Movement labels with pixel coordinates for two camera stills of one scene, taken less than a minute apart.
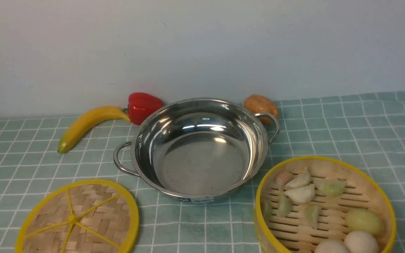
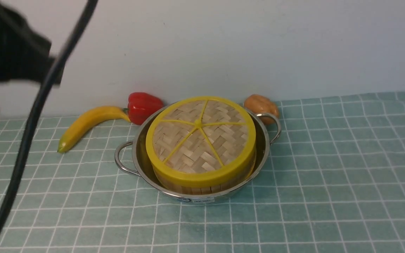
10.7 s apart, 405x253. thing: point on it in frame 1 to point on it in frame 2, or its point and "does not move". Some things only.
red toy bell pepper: (140, 105) does not move
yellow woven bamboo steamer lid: (87, 216) to (199, 142)
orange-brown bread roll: (258, 104) does not move
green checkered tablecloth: (387, 131) does not move
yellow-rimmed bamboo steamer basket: (323, 204) to (188, 188)
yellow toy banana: (96, 115) does not move
